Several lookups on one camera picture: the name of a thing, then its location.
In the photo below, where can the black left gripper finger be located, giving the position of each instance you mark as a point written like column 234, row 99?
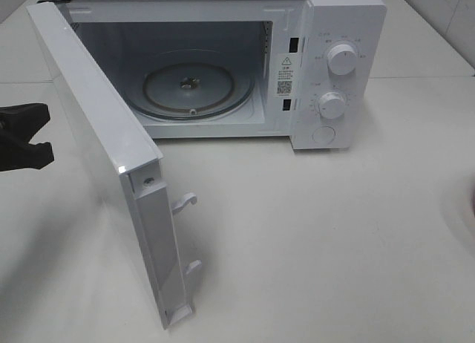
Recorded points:
column 22, row 122
column 15, row 156

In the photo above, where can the upper white power knob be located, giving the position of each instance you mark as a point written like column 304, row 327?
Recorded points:
column 342, row 58

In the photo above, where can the white microwave oven body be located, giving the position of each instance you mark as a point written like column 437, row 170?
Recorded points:
column 255, row 31

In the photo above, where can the white microwave door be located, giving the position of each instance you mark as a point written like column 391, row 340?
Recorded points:
column 123, row 163

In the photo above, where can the white timer knob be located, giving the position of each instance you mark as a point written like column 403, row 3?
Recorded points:
column 332, row 105

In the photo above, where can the round white door button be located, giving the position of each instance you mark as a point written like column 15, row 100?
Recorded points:
column 324, row 135

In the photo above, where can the white warning label sticker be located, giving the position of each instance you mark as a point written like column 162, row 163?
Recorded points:
column 285, row 71

